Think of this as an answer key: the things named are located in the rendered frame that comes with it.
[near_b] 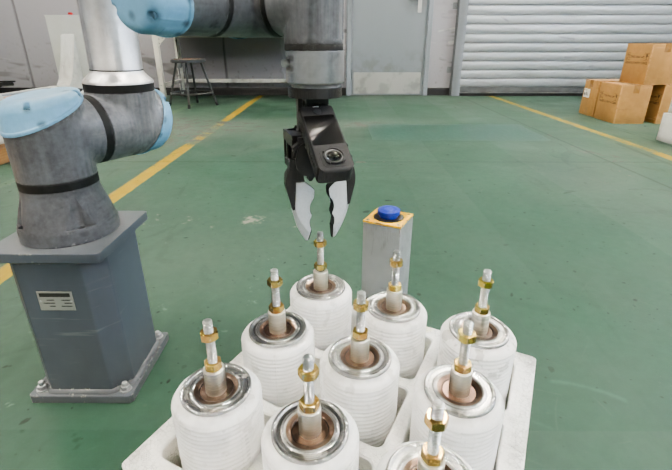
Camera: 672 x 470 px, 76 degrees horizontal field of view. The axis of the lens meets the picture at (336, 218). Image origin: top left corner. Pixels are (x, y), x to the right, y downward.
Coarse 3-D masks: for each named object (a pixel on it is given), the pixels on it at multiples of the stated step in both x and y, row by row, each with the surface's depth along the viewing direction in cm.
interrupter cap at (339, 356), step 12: (348, 336) 55; (336, 348) 53; (348, 348) 53; (372, 348) 53; (384, 348) 53; (336, 360) 51; (348, 360) 51; (372, 360) 51; (384, 360) 51; (348, 372) 49; (360, 372) 49; (372, 372) 49; (384, 372) 49
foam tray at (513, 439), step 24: (432, 336) 66; (240, 360) 61; (432, 360) 61; (528, 360) 61; (408, 384) 57; (528, 384) 57; (264, 408) 53; (408, 408) 53; (528, 408) 53; (168, 432) 50; (408, 432) 51; (504, 432) 50; (144, 456) 47; (168, 456) 49; (360, 456) 47; (504, 456) 47
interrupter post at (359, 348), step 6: (354, 342) 50; (360, 342) 49; (366, 342) 50; (354, 348) 50; (360, 348) 50; (366, 348) 50; (354, 354) 50; (360, 354) 50; (366, 354) 50; (354, 360) 51; (360, 360) 50; (366, 360) 51
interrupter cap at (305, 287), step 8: (304, 280) 68; (312, 280) 68; (328, 280) 68; (336, 280) 68; (296, 288) 65; (304, 288) 65; (312, 288) 66; (328, 288) 66; (336, 288) 65; (344, 288) 65; (304, 296) 63; (312, 296) 63; (320, 296) 63; (328, 296) 63; (336, 296) 64
